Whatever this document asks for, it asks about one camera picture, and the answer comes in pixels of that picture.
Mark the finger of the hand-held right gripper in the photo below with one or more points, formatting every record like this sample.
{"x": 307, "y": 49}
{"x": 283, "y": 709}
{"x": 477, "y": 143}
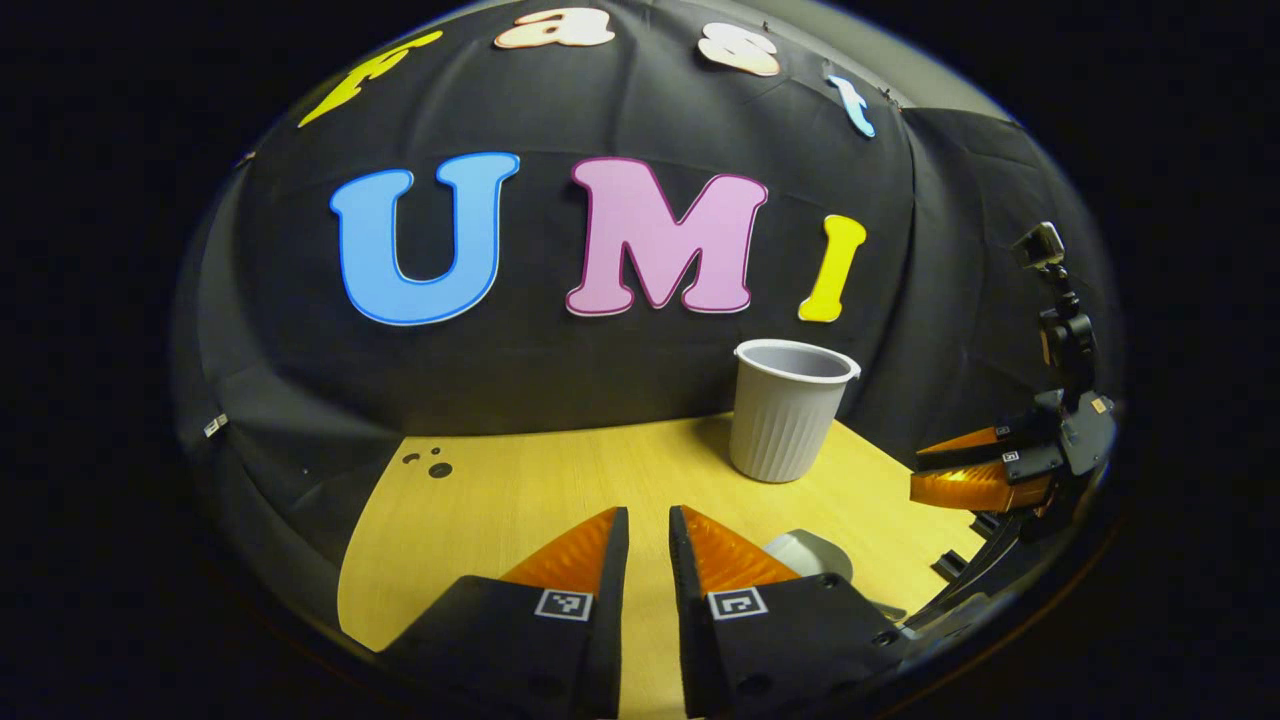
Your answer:
{"x": 975, "y": 488}
{"x": 965, "y": 445}

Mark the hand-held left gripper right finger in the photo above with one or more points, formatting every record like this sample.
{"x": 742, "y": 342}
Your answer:
{"x": 780, "y": 650}

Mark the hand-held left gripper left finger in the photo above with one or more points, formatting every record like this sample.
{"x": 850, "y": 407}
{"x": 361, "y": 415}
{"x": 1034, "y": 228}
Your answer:
{"x": 520, "y": 650}

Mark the grey plastic dustpan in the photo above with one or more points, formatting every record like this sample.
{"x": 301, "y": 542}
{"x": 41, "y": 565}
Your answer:
{"x": 805, "y": 552}

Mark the white ribbed garbage bin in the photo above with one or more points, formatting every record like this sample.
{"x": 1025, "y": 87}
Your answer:
{"x": 785, "y": 430}

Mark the wooden desktop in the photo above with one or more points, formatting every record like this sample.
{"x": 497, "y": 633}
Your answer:
{"x": 520, "y": 480}

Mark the black desk edge clip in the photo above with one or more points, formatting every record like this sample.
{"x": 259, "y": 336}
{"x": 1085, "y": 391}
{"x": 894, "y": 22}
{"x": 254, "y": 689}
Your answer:
{"x": 950, "y": 566}

